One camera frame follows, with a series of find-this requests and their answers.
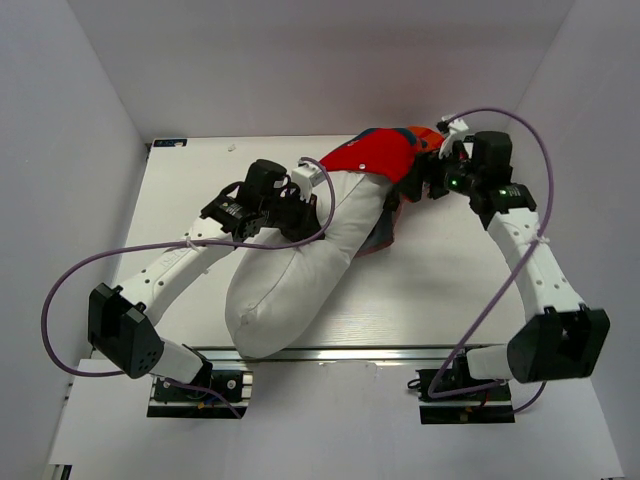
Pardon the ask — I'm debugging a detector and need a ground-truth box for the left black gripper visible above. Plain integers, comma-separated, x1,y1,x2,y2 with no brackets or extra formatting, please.
259,187,323,243

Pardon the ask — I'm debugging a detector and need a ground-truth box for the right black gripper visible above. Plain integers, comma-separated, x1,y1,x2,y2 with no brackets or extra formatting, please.
393,141,481,203

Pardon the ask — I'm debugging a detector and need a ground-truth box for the red cartoon print pillowcase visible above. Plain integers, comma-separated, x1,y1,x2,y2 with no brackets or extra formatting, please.
321,126,444,257

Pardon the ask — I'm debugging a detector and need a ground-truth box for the white pillow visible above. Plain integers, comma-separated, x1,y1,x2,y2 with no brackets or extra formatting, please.
225,171,392,358

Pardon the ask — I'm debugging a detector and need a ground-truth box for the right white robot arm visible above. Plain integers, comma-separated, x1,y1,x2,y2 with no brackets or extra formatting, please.
417,131,610,399

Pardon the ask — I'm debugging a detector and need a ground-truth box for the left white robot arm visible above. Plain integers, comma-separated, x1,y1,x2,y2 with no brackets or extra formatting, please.
88,158,329,399

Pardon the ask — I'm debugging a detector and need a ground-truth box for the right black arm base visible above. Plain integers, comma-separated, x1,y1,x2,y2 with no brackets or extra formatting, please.
406,368,515,425

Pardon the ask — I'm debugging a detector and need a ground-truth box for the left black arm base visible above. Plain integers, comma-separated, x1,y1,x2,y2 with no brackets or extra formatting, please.
146,363,253,420

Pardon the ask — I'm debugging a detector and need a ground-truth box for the blue label sticker left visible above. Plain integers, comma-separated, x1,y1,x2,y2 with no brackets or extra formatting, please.
152,138,187,148

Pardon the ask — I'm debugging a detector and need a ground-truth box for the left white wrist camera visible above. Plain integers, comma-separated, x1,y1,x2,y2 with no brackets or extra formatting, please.
290,162,325,200

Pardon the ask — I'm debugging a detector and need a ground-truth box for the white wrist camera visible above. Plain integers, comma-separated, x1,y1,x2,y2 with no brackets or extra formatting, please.
290,162,325,200
437,115,469,159

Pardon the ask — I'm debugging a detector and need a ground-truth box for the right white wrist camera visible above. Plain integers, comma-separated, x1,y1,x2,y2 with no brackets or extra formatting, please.
437,115,469,159

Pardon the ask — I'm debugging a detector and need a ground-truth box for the aluminium table frame rail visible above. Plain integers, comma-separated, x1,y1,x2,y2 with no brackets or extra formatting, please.
198,346,452,362

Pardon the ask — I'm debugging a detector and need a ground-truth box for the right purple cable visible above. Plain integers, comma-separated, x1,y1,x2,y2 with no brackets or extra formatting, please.
427,106,557,416

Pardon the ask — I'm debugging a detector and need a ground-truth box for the purple cable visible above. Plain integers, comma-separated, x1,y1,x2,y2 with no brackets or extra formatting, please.
41,156,337,419
427,106,557,416

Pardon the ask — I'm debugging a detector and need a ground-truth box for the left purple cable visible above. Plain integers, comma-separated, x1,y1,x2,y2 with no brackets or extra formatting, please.
41,156,337,419

